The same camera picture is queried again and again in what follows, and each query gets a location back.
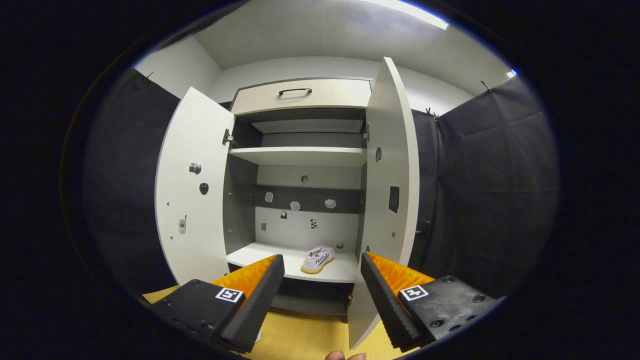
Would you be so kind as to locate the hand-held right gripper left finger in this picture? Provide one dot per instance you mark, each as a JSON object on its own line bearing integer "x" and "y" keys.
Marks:
{"x": 257, "y": 305}

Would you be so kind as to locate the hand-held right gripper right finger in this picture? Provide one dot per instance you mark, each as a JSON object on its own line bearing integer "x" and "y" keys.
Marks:
{"x": 382, "y": 300}

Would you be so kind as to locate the white shoe cabinet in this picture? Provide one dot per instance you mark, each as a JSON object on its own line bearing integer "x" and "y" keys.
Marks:
{"x": 300, "y": 230}

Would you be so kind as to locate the white cabinet door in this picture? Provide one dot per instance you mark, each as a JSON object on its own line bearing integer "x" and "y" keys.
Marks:
{"x": 195, "y": 140}
{"x": 390, "y": 125}

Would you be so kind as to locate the white cabinet shelf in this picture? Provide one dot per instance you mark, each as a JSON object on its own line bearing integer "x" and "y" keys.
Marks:
{"x": 300, "y": 156}
{"x": 270, "y": 257}
{"x": 307, "y": 126}

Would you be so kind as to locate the metal door hinge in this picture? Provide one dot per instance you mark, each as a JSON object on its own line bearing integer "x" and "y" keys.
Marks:
{"x": 227, "y": 137}
{"x": 367, "y": 131}

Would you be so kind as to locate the white cabinet drawer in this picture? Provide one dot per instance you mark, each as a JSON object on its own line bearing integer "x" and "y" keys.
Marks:
{"x": 340, "y": 95}

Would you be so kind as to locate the black backdrop cloth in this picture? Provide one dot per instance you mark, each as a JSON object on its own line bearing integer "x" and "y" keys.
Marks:
{"x": 490, "y": 190}
{"x": 125, "y": 175}

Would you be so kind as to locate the small ceiling light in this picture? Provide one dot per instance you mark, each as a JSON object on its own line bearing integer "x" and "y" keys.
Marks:
{"x": 511, "y": 73}

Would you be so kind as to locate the long ceiling light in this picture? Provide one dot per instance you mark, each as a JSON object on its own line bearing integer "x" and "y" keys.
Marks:
{"x": 420, "y": 15}

